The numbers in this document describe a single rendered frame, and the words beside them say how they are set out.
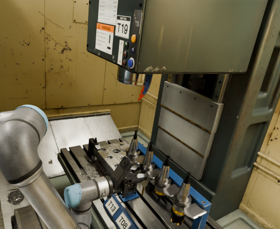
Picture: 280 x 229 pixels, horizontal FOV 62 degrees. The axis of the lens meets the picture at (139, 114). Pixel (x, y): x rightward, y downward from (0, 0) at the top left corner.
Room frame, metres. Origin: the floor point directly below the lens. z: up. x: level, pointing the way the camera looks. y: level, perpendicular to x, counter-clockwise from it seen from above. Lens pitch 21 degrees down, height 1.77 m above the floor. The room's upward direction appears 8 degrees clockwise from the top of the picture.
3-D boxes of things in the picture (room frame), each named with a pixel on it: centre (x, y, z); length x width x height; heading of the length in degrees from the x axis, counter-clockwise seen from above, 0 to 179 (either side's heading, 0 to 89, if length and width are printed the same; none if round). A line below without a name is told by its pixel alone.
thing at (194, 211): (0.63, -0.22, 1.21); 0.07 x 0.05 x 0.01; 127
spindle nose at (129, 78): (1.17, 0.06, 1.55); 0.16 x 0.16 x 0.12
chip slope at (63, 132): (1.70, 0.46, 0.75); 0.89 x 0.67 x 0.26; 127
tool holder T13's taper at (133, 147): (0.94, 0.01, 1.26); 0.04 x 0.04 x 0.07
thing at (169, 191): (0.71, -0.16, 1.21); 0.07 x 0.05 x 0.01; 127
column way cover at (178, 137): (1.44, -0.30, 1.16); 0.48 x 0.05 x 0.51; 37
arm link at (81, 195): (0.68, 0.17, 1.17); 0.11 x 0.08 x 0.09; 126
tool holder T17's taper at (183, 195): (0.67, -0.19, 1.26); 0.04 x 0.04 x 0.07
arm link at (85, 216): (0.66, 0.16, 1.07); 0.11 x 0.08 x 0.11; 10
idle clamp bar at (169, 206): (1.04, -0.18, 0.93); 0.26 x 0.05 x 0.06; 42
